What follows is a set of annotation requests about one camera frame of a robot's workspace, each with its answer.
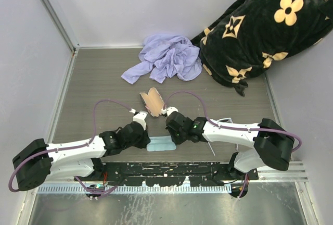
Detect light blue cleaning cloth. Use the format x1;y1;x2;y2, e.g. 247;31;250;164
146;135;176;152

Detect printed glasses case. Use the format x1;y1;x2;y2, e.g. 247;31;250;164
139;87;165;117

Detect white frame sunglasses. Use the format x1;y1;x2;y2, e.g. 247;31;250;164
208;118;239;156

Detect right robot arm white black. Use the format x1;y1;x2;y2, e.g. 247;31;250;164
165;111;294;180

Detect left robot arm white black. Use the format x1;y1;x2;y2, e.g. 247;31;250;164
11;121;150;191

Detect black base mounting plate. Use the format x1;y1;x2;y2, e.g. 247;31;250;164
79;162;245;187

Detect crumpled lavender cloth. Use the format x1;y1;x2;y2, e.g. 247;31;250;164
121;34;202;84

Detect black floral plush blanket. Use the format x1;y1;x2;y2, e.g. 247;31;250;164
192;0;332;95

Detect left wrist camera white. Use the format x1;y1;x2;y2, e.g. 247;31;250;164
129;108;148;130

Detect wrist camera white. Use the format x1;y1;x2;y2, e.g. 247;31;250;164
129;108;148;130
161;107;178;117

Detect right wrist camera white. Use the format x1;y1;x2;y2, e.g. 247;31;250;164
161;107;178;117

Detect slotted grey cable duct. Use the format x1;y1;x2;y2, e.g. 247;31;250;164
37;182;232;194

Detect aluminium frame post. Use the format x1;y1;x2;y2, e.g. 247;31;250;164
27;0;80;53

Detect aluminium front rail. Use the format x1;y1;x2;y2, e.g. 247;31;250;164
257;161;308;182

